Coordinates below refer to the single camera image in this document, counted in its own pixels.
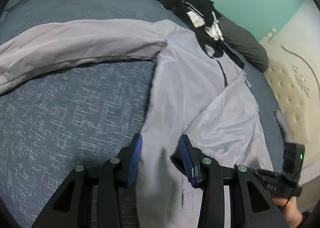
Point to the folded grey garment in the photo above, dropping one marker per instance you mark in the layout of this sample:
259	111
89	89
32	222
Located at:
283	123

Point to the person's right hand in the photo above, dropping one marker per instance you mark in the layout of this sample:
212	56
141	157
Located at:
290	210

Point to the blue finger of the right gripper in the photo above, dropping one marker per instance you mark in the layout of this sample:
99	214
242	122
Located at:
264	174

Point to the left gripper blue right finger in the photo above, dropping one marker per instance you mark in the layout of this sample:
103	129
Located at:
250	205

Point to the grey and black jacket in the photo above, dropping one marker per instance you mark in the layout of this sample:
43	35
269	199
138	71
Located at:
207	98

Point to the cream tufted headboard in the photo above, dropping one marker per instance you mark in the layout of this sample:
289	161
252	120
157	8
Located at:
294	79

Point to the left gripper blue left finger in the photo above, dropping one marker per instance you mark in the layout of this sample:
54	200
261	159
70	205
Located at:
71	204

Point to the black and white clothes pile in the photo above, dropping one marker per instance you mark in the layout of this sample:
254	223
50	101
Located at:
202	18

